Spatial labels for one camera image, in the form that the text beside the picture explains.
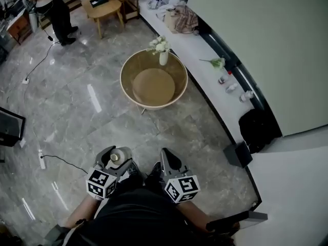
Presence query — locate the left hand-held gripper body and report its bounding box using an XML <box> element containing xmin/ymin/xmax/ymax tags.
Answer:
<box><xmin>86</xmin><ymin>162</ymin><xmax>121</xmax><ymax>201</ymax></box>

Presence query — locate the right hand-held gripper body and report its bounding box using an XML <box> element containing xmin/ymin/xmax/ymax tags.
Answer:
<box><xmin>161</xmin><ymin>166</ymin><xmax>201</xmax><ymax>204</ymax></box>

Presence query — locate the white container with gold lid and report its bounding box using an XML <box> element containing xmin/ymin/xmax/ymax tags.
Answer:
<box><xmin>109</xmin><ymin>146</ymin><xmax>133</xmax><ymax>168</ymax></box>

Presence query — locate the person's left forearm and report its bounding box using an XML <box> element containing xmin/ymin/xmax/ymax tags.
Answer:
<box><xmin>63</xmin><ymin>195</ymin><xmax>101</xmax><ymax>228</ymax></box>

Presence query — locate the person's right forearm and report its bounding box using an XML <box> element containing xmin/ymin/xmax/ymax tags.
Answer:
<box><xmin>176</xmin><ymin>201</ymin><xmax>214</xmax><ymax>226</ymax></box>

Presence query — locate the person's left black shoe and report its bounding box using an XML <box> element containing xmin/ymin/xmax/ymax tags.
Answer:
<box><xmin>127</xmin><ymin>161</ymin><xmax>144</xmax><ymax>182</ymax></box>

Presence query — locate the person's black shoe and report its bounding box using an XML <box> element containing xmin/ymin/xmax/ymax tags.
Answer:
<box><xmin>127</xmin><ymin>161</ymin><xmax>144</xmax><ymax>182</ymax></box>
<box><xmin>145</xmin><ymin>161</ymin><xmax>163</xmax><ymax>187</ymax></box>

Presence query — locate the person's right black shoe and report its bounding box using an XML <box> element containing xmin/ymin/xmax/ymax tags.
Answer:
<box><xmin>145</xmin><ymin>161</ymin><xmax>163</xmax><ymax>187</ymax></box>

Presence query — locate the person's black clothing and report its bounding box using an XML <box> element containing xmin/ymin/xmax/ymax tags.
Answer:
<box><xmin>45</xmin><ymin>174</ymin><xmax>235</xmax><ymax>246</ymax></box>

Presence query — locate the white power strip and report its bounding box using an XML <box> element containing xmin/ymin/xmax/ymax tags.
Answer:
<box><xmin>37</xmin><ymin>149</ymin><xmax>47</xmax><ymax>170</ymax></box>

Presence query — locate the dark grey box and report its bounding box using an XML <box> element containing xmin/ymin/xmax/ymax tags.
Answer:
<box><xmin>222</xmin><ymin>141</ymin><xmax>254</xmax><ymax>169</ymax></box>

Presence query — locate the black and grey flat device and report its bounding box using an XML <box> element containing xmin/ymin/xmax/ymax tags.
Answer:
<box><xmin>206</xmin><ymin>210</ymin><xmax>269</xmax><ymax>237</ymax></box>

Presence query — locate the round glass-top coffee table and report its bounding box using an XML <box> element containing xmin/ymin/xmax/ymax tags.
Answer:
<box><xmin>119</xmin><ymin>49</ymin><xmax>189</xmax><ymax>115</ymax></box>

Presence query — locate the black bag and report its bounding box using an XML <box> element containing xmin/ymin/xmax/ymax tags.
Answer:
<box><xmin>238</xmin><ymin>108</ymin><xmax>283</xmax><ymax>154</ymax></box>

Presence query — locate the black open box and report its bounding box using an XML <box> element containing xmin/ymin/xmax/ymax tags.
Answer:
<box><xmin>0</xmin><ymin>106</ymin><xmax>27</xmax><ymax>148</ymax></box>

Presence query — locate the small bottle with red cap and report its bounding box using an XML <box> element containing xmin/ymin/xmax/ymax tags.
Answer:
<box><xmin>218</xmin><ymin>70</ymin><xmax>233</xmax><ymax>85</ymax></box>

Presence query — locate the white low bench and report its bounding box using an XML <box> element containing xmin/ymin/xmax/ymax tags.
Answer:
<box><xmin>137</xmin><ymin>0</ymin><xmax>259</xmax><ymax>145</ymax></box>

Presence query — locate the loose white flower sprig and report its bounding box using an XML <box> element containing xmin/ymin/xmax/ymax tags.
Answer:
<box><xmin>199</xmin><ymin>57</ymin><xmax>227</xmax><ymax>72</ymax></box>

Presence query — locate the white vase with white flowers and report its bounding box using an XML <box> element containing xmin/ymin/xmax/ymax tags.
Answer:
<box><xmin>146</xmin><ymin>35</ymin><xmax>171</xmax><ymax>67</ymax></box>

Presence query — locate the beige paper bag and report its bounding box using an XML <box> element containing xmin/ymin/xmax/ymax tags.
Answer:
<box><xmin>163</xmin><ymin>9</ymin><xmax>180</xmax><ymax>34</ymax></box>

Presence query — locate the pile of clothes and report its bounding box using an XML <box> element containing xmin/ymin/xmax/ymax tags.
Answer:
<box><xmin>147</xmin><ymin>0</ymin><xmax>200</xmax><ymax>35</ymax></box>

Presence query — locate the light wooden side table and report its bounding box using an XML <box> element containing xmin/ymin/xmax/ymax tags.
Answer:
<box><xmin>81</xmin><ymin>0</ymin><xmax>126</xmax><ymax>39</ymax></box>

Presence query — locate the brown wooden cabinet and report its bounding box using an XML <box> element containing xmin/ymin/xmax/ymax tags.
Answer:
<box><xmin>6</xmin><ymin>11</ymin><xmax>33</xmax><ymax>45</ymax></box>

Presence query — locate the dark green box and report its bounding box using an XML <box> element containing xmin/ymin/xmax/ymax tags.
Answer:
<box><xmin>89</xmin><ymin>0</ymin><xmax>110</xmax><ymax>8</ymax></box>

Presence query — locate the black power cable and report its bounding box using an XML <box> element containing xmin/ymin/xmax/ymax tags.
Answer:
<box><xmin>40</xmin><ymin>154</ymin><xmax>89</xmax><ymax>174</ymax></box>

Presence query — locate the thin black floor cable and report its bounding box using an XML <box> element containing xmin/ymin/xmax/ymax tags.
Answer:
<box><xmin>25</xmin><ymin>34</ymin><xmax>61</xmax><ymax>79</ymax></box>

